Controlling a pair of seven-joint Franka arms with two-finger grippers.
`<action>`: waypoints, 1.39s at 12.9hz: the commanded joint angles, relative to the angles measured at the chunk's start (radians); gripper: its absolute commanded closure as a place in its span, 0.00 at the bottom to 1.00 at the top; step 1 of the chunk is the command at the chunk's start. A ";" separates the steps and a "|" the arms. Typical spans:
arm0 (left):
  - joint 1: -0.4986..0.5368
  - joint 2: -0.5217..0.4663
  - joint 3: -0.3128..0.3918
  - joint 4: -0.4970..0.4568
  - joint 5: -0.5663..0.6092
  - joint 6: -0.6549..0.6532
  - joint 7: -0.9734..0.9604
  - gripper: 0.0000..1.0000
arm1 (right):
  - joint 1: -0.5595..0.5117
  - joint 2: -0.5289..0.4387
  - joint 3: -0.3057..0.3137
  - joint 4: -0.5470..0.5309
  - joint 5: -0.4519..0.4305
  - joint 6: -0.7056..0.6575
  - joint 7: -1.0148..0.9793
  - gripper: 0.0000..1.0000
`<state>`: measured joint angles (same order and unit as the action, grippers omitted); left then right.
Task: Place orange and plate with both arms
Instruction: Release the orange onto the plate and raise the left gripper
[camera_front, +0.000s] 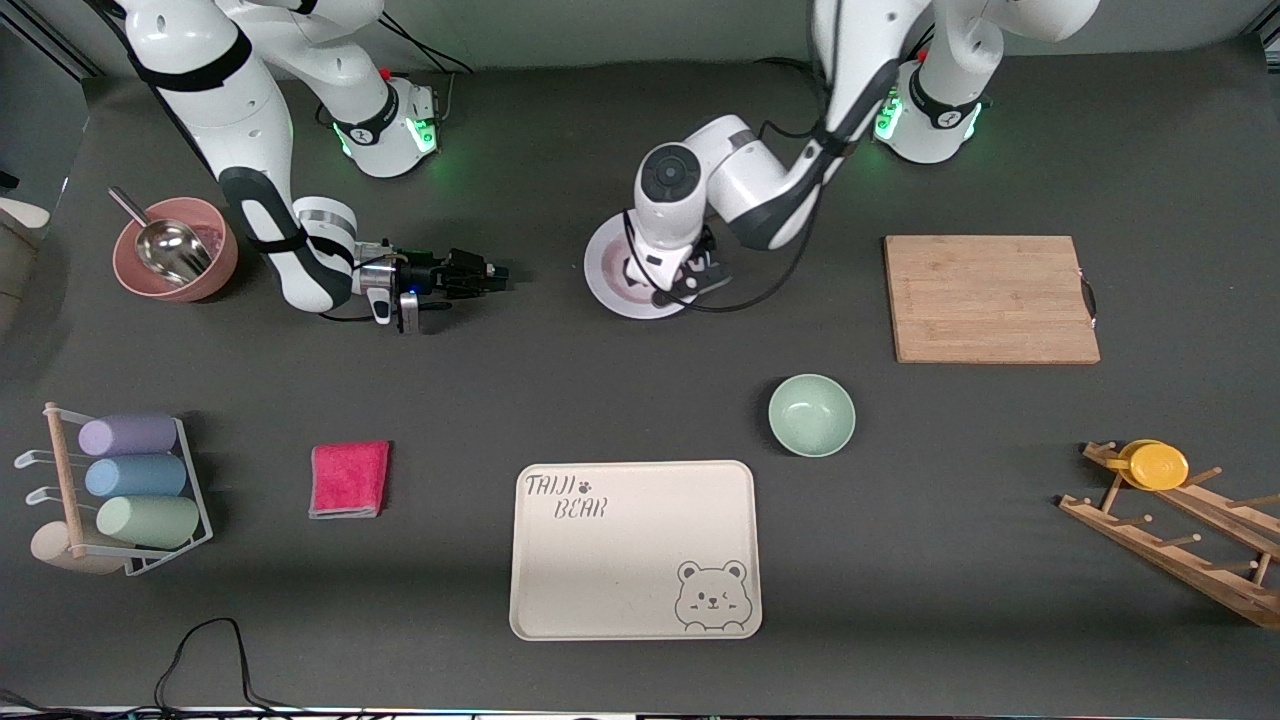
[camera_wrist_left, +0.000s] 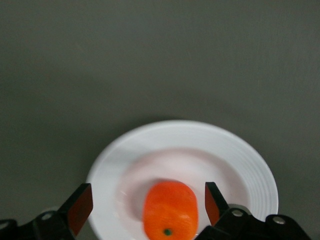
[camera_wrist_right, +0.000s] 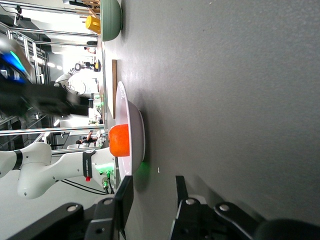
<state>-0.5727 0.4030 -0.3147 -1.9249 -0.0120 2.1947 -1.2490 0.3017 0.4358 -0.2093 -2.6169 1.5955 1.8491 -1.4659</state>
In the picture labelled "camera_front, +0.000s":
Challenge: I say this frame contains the purple cup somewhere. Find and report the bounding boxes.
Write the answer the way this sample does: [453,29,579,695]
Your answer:
[78,413,179,458]

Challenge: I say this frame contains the metal scoop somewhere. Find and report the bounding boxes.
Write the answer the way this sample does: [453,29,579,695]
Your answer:
[108,187,213,284]

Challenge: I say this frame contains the pink bowl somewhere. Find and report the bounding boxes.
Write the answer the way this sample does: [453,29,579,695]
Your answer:
[112,197,240,303]

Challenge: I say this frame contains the white wire cup rack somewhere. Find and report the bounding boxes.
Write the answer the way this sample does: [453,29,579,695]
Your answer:
[15,402,214,578]

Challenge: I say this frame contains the yellow mug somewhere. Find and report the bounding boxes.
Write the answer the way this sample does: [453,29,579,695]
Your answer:
[1118,439,1190,491]

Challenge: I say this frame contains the green cup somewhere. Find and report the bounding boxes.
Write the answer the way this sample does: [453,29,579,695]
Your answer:
[96,495,201,549]

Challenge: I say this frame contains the beige cup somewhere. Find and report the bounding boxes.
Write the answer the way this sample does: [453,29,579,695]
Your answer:
[30,522,126,576]

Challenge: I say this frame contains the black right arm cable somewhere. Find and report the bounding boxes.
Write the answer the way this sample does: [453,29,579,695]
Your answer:
[320,300,453,323]

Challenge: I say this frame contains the pale green bowl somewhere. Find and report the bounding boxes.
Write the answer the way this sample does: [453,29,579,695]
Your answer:
[768,374,857,458]

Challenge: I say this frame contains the white round plate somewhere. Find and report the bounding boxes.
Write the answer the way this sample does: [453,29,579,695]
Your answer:
[584,215,701,321]

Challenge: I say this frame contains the wooden peg mug rack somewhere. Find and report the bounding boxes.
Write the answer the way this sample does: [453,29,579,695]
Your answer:
[1058,440,1280,630]

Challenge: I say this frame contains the pink folded cloth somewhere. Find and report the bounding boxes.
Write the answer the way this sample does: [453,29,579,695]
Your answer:
[309,441,391,519]

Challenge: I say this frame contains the black looped cable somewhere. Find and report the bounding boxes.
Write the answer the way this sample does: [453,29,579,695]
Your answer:
[153,617,301,713]

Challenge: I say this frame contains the bamboo cutting board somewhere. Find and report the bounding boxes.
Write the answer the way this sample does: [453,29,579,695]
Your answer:
[884,235,1101,365]

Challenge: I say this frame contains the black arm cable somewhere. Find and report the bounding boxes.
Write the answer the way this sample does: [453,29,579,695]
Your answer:
[622,60,851,313]
[320,300,453,323]

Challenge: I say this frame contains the blue cup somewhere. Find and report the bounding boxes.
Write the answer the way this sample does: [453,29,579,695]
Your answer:
[85,455,188,499]

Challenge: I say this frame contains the cream bear print tray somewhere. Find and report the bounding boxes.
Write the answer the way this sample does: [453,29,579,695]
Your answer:
[509,460,763,641]

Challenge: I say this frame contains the black right base cables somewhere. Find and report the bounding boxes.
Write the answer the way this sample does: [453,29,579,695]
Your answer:
[375,10,473,76]

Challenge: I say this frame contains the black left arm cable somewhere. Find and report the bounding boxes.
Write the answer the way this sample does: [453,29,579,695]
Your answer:
[622,60,851,313]

